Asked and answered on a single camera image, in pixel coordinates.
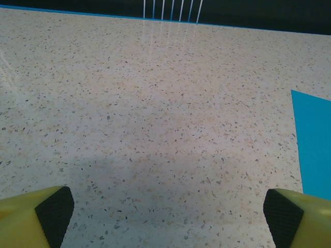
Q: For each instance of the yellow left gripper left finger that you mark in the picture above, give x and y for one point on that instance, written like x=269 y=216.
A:
x=23 y=222

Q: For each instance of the printed panel with gear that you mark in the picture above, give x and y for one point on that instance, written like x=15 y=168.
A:
x=258 y=13

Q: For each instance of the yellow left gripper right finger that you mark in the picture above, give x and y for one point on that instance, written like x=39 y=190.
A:
x=305 y=222

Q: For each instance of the blue table edge strip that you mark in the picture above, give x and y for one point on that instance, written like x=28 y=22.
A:
x=219 y=24

